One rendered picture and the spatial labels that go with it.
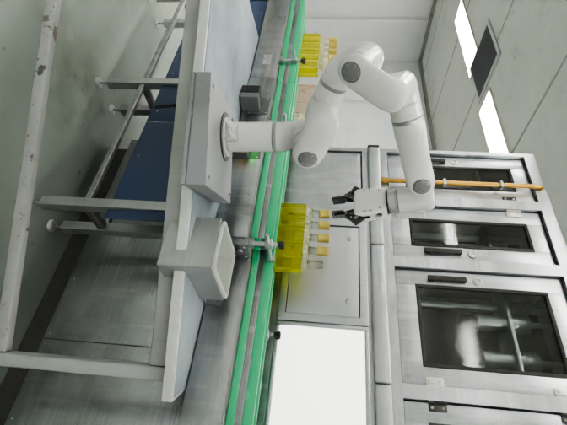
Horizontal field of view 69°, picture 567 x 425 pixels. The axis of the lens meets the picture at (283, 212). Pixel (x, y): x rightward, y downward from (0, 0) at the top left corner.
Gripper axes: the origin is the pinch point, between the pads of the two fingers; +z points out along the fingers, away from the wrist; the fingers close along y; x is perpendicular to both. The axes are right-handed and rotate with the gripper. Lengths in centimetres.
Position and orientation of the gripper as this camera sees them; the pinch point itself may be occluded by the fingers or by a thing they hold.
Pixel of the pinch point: (337, 207)
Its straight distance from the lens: 130.4
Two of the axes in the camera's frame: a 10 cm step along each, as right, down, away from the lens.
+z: -9.5, 1.0, 3.0
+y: 1.0, -8.1, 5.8
